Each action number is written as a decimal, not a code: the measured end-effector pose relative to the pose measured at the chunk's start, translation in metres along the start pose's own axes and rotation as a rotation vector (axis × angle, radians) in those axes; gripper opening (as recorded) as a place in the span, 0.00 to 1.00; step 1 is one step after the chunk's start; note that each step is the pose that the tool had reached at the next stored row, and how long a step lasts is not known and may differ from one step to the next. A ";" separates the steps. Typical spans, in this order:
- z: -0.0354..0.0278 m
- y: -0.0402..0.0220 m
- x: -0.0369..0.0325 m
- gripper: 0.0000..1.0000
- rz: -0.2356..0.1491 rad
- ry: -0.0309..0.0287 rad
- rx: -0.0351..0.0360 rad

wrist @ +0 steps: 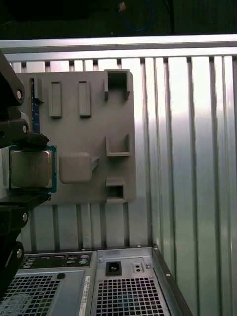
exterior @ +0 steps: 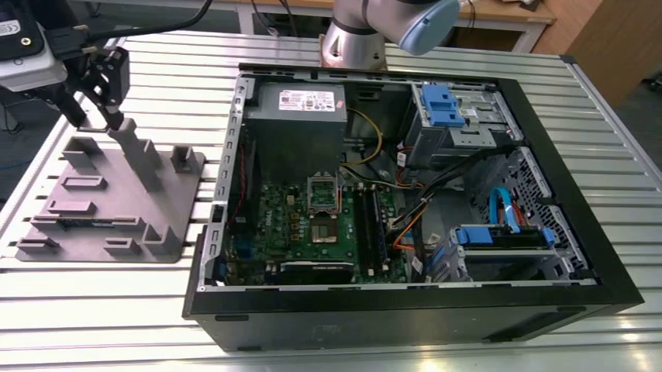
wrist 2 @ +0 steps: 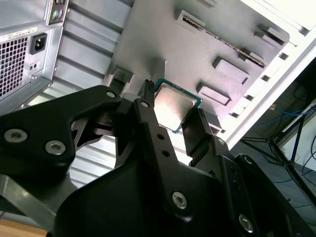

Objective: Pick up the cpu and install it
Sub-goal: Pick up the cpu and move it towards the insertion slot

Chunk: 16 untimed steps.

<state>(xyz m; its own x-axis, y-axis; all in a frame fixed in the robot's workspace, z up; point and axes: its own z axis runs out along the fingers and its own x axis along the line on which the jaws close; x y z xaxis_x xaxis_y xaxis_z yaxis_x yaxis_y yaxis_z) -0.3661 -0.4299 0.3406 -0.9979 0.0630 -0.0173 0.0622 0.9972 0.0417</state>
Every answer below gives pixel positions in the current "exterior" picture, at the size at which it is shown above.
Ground yellow wire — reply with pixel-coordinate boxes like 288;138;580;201
343;108;384;167

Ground grey power supply unit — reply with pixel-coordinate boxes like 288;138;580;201
241;81;348;176

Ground black sleeved cable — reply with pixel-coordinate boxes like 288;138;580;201
390;143;522;233

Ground CPU socket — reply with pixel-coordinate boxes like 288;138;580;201
308;214;343;246

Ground grey parts rack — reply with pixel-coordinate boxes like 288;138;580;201
13;116;208;265

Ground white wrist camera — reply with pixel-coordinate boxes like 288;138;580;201
0;17;69;93

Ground wooden top desk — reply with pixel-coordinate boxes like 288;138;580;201
458;0;559;53

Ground metal socket cover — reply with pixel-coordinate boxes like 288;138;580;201
307;174;342;213

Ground black graphics card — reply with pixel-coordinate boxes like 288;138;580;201
277;260;359;287

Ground white wire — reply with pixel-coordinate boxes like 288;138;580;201
340;164;418;189

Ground black RAM slot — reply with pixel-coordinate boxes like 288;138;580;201
368;184;384;273
360;184;379;273
355;184;371;273

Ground RAM stick with gold contacts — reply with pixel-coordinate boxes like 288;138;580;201
55;217;119;230

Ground wooden cabinet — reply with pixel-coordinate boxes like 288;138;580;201
531;0;662;108

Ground black camera cable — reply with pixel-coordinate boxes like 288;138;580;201
48;0;213;59

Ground metal disk bay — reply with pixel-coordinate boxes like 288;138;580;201
427;226;576;283
404;80;524;168

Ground black PC case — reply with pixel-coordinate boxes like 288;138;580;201
181;61;646;353

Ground blue data wire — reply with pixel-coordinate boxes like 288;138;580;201
487;185;524;234

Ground hard disk in blue carrier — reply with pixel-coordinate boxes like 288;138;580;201
448;226;558;252

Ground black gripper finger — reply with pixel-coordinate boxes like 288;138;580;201
53;88;89;130
84;45;131;132

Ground blue disk carrier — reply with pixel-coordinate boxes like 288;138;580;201
420;83;467;127

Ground green motherboard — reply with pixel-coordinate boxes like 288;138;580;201
225;181;415;287

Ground orange wire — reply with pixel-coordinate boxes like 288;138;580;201
391;215;430;253

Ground white frame desk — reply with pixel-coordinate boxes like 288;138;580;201
67;0;332;36

